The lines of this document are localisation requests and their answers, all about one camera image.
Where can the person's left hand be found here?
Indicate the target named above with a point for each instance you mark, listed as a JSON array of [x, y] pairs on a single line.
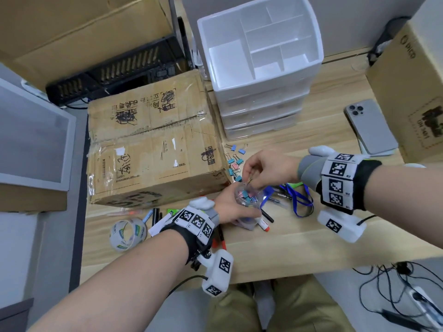
[[226, 209]]

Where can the person's right hand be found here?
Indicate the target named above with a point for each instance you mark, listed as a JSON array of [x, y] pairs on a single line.
[[273, 169]]

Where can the clear plastic jar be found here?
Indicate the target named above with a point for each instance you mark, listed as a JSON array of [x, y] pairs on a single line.
[[249, 198]]

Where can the clear jar lid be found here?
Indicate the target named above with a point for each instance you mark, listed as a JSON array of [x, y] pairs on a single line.
[[247, 225]]

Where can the green gum packet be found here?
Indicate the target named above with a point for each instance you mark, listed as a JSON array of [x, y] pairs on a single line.
[[173, 211], [295, 185]]

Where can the bunch of clear gel pens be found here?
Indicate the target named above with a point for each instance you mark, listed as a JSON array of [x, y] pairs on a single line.
[[280, 197]]

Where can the thin black orange pen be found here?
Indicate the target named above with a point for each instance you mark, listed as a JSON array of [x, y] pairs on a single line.
[[222, 238]]

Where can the fat white marker orange cap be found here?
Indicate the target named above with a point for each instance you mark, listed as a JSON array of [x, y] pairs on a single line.
[[216, 242]]

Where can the pile of colourful binder clips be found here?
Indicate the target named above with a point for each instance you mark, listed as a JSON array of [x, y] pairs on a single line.
[[235, 165]]

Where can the slim white marker red cap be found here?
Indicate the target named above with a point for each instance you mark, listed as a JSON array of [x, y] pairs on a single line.
[[263, 225]]

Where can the black marker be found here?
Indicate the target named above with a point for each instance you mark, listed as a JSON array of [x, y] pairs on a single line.
[[267, 215]]

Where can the blue pen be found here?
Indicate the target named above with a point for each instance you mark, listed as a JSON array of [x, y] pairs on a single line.
[[148, 216]]

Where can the clear orange pen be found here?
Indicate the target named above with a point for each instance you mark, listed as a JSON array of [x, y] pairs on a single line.
[[124, 213]]

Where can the clear tape roll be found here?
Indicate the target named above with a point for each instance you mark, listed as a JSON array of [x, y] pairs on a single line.
[[116, 235]]

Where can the white plastic drawer organizer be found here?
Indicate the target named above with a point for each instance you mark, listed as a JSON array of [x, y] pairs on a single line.
[[259, 48]]

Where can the person's left forearm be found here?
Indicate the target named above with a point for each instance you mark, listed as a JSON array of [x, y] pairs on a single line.
[[114, 290]]

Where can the person's right forearm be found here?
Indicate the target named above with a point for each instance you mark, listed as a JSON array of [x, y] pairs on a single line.
[[408, 203]]

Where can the person's khaki trousers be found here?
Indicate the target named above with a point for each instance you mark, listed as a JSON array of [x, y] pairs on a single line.
[[304, 307]]

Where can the left marker wrist band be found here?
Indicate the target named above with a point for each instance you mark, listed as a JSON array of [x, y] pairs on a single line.
[[197, 221]]

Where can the marker wrist band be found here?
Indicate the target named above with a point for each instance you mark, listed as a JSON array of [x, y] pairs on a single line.
[[335, 179], [197, 221]]

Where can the right marker wrist band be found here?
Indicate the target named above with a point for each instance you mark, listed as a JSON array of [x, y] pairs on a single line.
[[335, 179]]

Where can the taped brown cardboard box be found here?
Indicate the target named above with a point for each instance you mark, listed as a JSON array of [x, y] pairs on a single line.
[[155, 145]]

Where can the grey smartphone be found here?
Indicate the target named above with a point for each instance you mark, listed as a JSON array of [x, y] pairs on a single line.
[[372, 126]]

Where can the white flat pad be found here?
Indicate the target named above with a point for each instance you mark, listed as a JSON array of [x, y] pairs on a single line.
[[380, 153]]

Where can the white controller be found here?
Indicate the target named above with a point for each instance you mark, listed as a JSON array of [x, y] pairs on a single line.
[[413, 165]]

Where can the black vented device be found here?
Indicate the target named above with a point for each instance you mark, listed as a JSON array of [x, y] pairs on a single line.
[[121, 70]]

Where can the flat brown cardboard sheet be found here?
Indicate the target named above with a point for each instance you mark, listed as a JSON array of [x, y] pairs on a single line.
[[31, 200]]

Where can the white power strip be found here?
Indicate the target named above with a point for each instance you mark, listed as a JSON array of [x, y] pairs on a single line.
[[427, 307]]

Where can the white framed grey panel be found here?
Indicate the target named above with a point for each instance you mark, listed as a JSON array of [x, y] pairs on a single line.
[[31, 134]]

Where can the white device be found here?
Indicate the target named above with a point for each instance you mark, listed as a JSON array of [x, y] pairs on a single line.
[[34, 89]]

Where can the open brown cardboard box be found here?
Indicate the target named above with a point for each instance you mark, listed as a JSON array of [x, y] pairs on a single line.
[[69, 31]]

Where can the grey cabinet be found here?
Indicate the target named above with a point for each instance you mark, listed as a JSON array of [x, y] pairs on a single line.
[[14, 316]]

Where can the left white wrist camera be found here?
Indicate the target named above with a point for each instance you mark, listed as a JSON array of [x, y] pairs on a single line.
[[219, 273]]

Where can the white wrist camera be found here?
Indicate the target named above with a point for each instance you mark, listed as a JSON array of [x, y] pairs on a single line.
[[342, 226], [219, 273]]

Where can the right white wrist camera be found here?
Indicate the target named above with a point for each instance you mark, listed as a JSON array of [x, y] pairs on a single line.
[[342, 226]]

